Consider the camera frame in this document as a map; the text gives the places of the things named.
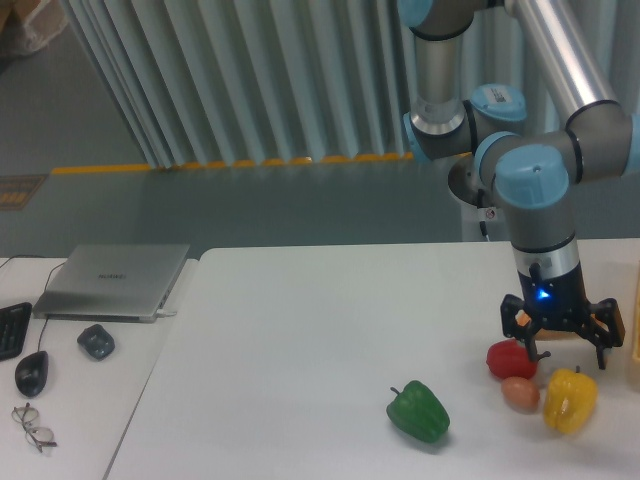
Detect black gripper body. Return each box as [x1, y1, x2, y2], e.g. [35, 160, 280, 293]
[518, 263, 588, 333]

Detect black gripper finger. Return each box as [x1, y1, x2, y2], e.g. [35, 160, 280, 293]
[500, 294, 545, 361]
[576, 298, 625, 370]

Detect yellow bell pepper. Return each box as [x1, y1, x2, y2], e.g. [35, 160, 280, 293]
[542, 368, 599, 434]

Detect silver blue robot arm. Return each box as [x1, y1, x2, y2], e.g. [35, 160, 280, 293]
[398, 1, 639, 364]

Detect red bell pepper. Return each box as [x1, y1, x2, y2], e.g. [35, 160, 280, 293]
[486, 339, 539, 380]

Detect green bell pepper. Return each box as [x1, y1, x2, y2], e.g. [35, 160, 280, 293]
[386, 380, 451, 444]

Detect orange bread loaf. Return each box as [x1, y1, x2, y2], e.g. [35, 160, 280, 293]
[516, 311, 578, 341]

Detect brown egg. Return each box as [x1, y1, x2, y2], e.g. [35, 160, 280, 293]
[501, 377, 540, 411]

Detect silver closed laptop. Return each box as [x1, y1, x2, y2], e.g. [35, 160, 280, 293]
[32, 244, 189, 323]

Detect small black case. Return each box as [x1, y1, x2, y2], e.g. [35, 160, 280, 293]
[77, 324, 115, 361]

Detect black computer mouse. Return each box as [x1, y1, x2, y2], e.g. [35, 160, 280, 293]
[14, 350, 49, 398]

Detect thin-rimmed eyeglasses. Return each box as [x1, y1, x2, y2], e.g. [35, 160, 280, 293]
[11, 403, 58, 453]

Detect black keyboard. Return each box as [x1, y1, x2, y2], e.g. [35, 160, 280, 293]
[0, 302, 32, 361]

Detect cardboard box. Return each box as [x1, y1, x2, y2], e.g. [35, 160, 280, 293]
[1, 0, 68, 60]

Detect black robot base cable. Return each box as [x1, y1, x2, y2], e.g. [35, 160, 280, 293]
[475, 187, 492, 243]

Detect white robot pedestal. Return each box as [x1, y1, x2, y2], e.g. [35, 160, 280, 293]
[447, 154, 509, 242]

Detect black mouse cable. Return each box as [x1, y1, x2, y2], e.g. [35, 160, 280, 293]
[0, 253, 70, 354]

